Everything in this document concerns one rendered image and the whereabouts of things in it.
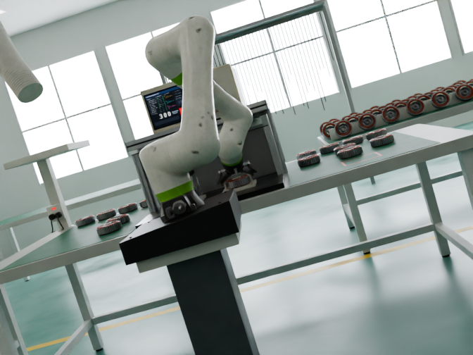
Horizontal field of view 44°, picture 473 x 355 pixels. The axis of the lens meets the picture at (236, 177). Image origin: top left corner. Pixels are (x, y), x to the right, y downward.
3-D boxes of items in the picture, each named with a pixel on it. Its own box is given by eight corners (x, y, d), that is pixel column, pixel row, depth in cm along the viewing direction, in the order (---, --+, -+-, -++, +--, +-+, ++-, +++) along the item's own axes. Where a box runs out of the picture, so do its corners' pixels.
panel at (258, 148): (284, 169, 281) (267, 109, 278) (156, 207, 288) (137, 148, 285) (284, 168, 282) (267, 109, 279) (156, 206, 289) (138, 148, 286)
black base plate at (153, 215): (284, 187, 235) (283, 182, 235) (136, 231, 242) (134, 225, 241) (284, 174, 281) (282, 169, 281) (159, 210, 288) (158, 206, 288)
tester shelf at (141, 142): (268, 108, 263) (265, 98, 263) (127, 152, 270) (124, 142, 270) (269, 108, 307) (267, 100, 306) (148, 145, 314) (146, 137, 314)
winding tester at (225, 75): (242, 106, 267) (229, 63, 265) (153, 134, 271) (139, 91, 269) (247, 106, 305) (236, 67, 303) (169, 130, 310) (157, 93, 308)
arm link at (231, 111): (170, 88, 214) (190, 84, 206) (181, 63, 218) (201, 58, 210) (233, 139, 236) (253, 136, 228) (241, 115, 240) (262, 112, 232)
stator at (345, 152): (334, 160, 269) (332, 153, 268) (347, 155, 277) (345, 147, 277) (355, 156, 261) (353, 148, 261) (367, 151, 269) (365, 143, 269)
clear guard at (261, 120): (268, 125, 239) (264, 111, 238) (212, 142, 241) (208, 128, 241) (269, 122, 271) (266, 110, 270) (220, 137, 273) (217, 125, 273)
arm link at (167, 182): (184, 194, 180) (161, 136, 179) (150, 206, 189) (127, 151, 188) (208, 182, 190) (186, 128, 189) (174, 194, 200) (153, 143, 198)
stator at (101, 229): (123, 228, 260) (120, 220, 260) (99, 237, 257) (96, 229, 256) (120, 226, 271) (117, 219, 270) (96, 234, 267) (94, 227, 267)
